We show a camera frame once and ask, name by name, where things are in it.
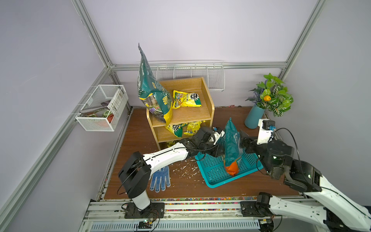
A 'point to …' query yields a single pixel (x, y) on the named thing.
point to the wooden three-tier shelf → (192, 110)
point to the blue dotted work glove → (163, 175)
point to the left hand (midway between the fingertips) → (226, 153)
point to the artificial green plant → (271, 95)
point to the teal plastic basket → (212, 168)
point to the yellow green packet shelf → (177, 129)
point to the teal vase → (252, 120)
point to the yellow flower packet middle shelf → (192, 127)
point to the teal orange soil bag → (233, 149)
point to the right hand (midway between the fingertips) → (248, 130)
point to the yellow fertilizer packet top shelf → (181, 99)
